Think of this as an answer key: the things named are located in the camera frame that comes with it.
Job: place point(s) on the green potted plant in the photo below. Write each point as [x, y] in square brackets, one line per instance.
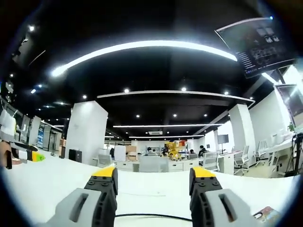
[291, 127]

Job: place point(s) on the person's left hand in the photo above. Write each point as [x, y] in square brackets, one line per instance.
[3, 151]

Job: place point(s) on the yellow machine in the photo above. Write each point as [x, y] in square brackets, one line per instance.
[174, 151]

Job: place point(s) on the white desk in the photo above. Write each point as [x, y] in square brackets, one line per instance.
[151, 184]

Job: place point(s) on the brown cardboard box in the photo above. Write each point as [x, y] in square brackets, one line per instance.
[131, 152]

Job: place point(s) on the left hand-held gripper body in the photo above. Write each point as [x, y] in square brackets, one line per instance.
[7, 125]

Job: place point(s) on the grey office chair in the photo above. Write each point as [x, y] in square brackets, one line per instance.
[105, 160]

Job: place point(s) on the black tripod stand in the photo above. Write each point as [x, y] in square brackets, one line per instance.
[296, 153]

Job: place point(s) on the black monitor on stand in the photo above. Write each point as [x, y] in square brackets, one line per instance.
[223, 138]

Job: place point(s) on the white board panel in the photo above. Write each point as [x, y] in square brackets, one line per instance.
[119, 153]

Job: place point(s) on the hanging dark monitor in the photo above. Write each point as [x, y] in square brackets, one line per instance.
[258, 45]

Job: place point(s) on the wall screen with white frame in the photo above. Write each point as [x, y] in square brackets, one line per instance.
[292, 104]

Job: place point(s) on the white office chair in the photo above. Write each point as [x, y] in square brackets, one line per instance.
[242, 157]
[260, 151]
[210, 162]

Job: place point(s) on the black cabinet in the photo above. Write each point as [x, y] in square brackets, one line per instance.
[75, 155]

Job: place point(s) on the long curved ceiling light strip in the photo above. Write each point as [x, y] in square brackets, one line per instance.
[142, 47]

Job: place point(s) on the colourful printed card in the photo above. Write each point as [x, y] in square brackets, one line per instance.
[267, 214]

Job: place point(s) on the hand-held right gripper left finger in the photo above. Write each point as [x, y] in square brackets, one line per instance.
[94, 201]

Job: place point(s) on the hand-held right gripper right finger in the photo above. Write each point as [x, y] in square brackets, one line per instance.
[210, 201]

